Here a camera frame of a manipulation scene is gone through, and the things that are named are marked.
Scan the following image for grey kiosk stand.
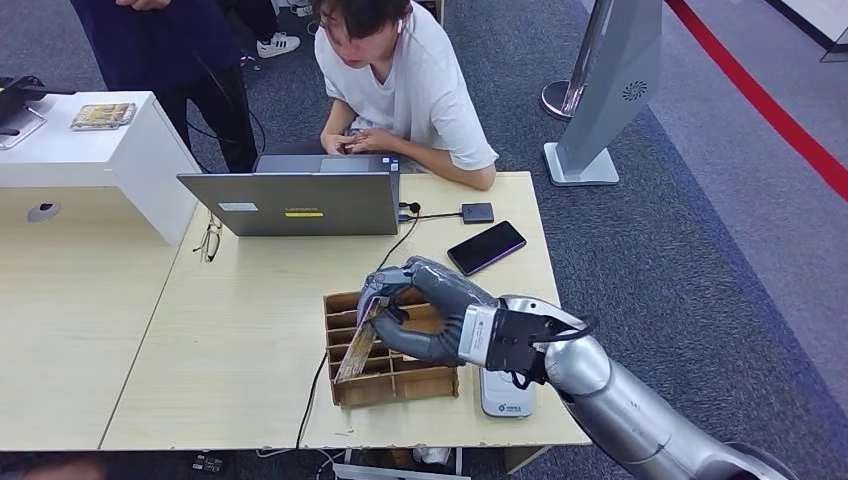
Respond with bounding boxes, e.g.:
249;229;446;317
543;0;664;187

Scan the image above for black desk device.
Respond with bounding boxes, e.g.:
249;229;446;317
0;75;77;127

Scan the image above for long black cable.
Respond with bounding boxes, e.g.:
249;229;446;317
294;201;423;452

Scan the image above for white cabinet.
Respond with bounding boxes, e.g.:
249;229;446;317
0;90;202;248

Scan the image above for white grey card reader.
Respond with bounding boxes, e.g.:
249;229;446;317
478;366;537;420

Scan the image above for stack of hotel cards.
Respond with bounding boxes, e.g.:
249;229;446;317
70;102;138;132

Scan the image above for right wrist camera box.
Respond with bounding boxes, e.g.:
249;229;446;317
457;301;556;391

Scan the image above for black eyeglasses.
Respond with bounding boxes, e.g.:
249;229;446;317
192;213;225;264

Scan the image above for wooden card organizer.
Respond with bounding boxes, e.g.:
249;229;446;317
323;283;460;408

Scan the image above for person's left hand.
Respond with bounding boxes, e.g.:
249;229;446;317
347;127;399;156

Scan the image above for person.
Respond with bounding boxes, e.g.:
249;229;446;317
251;0;499;193
218;0;316;61
69;0;260;175

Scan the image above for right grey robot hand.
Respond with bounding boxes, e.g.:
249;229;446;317
356;255;497;369

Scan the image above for grey laptop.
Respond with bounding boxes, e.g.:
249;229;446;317
176;153;403;238

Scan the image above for black smartphone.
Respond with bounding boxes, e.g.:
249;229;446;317
446;220;528;278

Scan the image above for autumn tree hotel card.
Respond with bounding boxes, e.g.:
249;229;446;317
333;296;392;386

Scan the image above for silver tablet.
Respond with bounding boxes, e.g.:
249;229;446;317
0;107;48;152

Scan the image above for person's right hand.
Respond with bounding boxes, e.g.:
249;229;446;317
319;131;357;158

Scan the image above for chrome stanchion post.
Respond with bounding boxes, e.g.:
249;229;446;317
541;0;614;123

